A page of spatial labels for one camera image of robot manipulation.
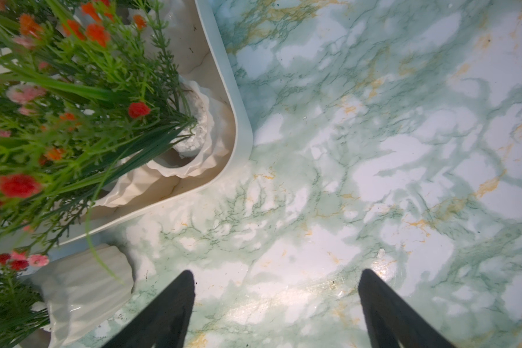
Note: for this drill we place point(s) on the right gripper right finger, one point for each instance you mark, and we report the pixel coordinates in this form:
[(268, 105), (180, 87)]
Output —
[(391, 322)]

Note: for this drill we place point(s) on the red flower pot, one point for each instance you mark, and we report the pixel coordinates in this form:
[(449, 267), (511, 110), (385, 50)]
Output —
[(89, 91)]

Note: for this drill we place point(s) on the cream plastic storage box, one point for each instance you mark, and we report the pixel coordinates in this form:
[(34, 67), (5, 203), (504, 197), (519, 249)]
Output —
[(204, 154)]

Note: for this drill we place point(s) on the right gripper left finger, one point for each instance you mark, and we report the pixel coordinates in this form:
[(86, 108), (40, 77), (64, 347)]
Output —
[(164, 322)]

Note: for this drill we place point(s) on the pink flower pot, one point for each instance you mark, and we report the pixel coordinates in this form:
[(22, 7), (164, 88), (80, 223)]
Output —
[(53, 304)]

